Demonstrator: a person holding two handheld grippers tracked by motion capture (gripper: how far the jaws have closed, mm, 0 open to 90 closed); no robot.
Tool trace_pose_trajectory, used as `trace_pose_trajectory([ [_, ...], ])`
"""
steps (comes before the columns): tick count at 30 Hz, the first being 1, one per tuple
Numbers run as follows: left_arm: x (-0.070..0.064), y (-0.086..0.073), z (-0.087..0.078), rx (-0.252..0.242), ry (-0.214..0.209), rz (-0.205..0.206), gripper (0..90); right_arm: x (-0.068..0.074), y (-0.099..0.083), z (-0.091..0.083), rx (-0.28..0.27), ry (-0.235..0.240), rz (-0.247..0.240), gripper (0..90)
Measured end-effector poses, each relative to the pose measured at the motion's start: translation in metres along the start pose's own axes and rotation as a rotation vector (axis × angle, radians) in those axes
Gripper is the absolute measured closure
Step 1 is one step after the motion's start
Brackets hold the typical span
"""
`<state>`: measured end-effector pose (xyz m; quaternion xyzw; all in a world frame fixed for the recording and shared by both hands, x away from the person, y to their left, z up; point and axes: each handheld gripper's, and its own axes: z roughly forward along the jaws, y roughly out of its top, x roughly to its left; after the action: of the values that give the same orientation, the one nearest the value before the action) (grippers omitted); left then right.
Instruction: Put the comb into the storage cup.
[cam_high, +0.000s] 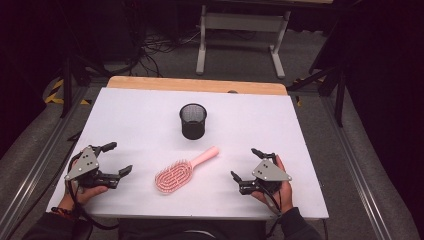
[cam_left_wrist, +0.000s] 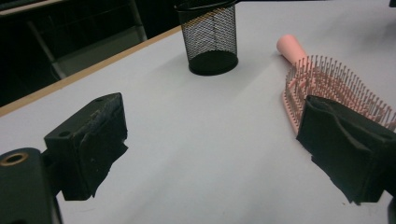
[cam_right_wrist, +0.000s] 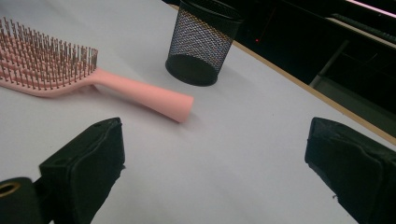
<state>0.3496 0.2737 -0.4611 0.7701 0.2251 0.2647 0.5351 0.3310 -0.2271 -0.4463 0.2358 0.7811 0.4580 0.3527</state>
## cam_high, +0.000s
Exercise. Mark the white board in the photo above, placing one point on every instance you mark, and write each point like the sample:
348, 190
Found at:
150, 126

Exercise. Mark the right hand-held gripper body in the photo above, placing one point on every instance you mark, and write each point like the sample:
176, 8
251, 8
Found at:
268, 173

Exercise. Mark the wooden table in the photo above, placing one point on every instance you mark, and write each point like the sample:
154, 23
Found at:
186, 85

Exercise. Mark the aluminium floor rail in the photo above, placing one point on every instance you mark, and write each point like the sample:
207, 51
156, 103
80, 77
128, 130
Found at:
36, 166
356, 173

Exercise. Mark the person's dark clothed body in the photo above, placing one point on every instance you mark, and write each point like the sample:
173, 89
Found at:
186, 231

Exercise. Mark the black mesh pen holder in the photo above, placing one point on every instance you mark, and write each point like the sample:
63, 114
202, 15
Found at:
193, 125

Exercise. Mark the yellow black hazard tape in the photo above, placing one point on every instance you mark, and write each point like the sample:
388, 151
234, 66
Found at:
298, 100
55, 93

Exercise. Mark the grey metal table frame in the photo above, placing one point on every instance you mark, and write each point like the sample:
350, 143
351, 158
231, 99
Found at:
241, 23

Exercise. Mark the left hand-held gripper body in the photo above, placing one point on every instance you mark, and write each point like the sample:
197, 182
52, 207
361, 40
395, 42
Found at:
85, 165

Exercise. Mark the person's right hand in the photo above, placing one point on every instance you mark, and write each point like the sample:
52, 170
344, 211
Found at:
285, 195

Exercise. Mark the pink hairbrush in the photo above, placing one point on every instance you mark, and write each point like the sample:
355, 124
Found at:
175, 175

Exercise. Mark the black metal stand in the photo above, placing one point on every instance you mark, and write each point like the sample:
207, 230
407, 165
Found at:
338, 93
66, 83

